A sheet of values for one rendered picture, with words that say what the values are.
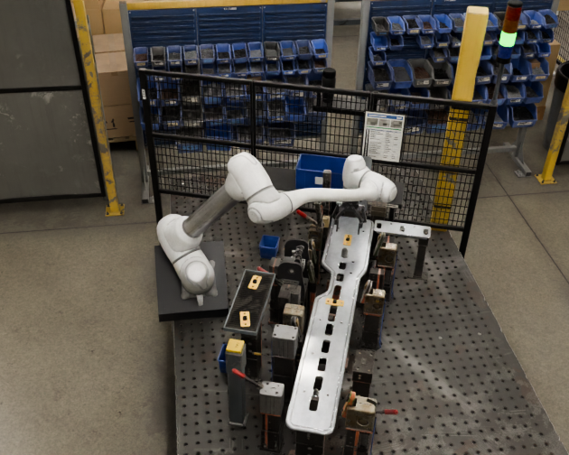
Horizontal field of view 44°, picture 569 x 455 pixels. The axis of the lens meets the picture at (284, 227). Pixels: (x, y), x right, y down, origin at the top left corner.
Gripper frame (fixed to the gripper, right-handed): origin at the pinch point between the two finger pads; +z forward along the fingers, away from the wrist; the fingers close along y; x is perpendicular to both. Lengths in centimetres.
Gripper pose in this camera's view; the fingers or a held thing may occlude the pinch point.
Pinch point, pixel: (348, 227)
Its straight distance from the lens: 354.1
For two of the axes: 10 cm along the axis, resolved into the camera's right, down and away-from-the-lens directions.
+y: 9.8, 1.4, -1.4
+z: -0.3, 8.0, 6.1
